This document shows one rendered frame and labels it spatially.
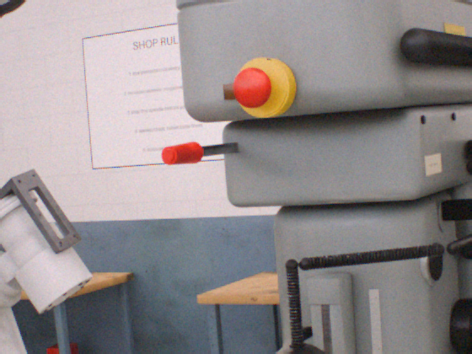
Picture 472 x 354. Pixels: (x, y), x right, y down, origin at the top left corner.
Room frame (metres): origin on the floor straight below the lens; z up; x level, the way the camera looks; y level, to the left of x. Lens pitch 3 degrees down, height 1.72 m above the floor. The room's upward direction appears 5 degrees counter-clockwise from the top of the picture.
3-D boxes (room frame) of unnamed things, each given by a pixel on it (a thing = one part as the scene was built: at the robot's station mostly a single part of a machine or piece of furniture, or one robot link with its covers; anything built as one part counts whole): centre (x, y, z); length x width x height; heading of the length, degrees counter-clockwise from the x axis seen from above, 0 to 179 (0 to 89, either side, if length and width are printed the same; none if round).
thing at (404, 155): (1.29, -0.17, 1.68); 0.34 x 0.24 x 0.10; 151
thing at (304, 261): (1.05, -0.14, 1.58); 0.17 x 0.01 x 0.01; 92
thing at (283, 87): (1.05, -0.04, 1.76); 0.06 x 0.02 x 0.06; 61
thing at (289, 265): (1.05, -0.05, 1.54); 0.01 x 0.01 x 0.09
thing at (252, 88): (1.03, -0.03, 1.76); 0.04 x 0.03 x 0.04; 61
